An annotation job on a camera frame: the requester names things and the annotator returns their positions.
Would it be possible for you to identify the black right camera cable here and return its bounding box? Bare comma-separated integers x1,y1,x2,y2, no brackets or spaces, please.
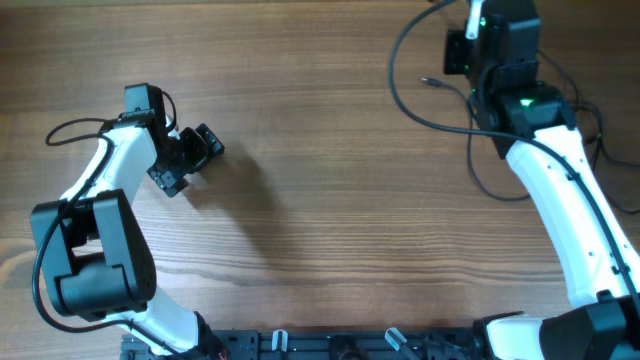
388,0,640,311

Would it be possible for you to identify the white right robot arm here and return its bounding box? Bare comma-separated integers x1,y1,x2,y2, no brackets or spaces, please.
445,0,639,359

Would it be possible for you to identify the thick black USB-A cable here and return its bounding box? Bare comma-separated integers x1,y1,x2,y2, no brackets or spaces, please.
419,76,532,203

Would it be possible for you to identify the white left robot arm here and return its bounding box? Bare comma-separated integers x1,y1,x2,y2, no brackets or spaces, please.
31,83,230,359

